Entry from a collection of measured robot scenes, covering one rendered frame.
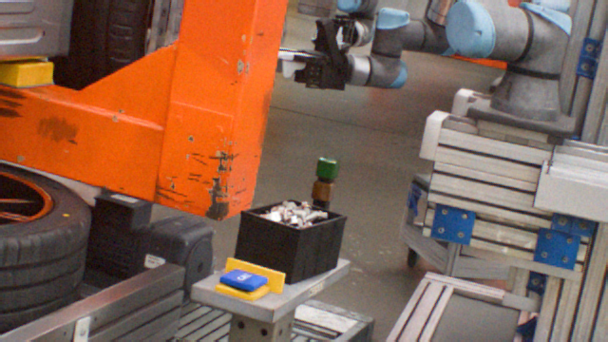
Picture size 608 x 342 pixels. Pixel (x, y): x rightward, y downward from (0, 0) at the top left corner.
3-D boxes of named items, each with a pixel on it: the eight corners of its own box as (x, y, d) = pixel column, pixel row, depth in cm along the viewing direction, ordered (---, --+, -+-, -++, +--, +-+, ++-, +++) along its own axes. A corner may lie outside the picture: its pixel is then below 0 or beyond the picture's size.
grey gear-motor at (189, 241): (54, 305, 304) (73, 172, 296) (200, 352, 290) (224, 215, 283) (12, 323, 287) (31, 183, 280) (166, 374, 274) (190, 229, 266)
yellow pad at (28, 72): (2, 71, 274) (5, 50, 273) (53, 85, 269) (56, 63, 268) (-35, 75, 261) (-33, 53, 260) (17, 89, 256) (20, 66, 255)
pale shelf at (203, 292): (276, 254, 263) (279, 240, 262) (348, 274, 257) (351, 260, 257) (188, 299, 223) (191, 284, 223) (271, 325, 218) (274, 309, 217)
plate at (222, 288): (232, 280, 229) (233, 275, 229) (269, 292, 226) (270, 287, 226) (214, 290, 222) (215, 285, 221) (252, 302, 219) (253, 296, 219)
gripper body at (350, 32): (324, 13, 316) (338, 12, 327) (316, 45, 318) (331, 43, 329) (351, 21, 314) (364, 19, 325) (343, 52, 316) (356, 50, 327)
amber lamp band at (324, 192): (316, 195, 258) (319, 178, 257) (333, 199, 257) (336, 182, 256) (310, 199, 254) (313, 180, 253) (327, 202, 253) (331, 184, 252)
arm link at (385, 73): (397, 53, 296) (390, 86, 298) (358, 48, 291) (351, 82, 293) (412, 61, 289) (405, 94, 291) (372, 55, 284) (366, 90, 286)
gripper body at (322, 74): (303, 87, 280) (349, 92, 285) (310, 51, 278) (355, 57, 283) (291, 81, 286) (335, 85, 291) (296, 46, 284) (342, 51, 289)
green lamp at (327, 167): (320, 173, 257) (324, 155, 256) (337, 178, 255) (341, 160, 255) (313, 176, 253) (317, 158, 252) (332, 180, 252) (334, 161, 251)
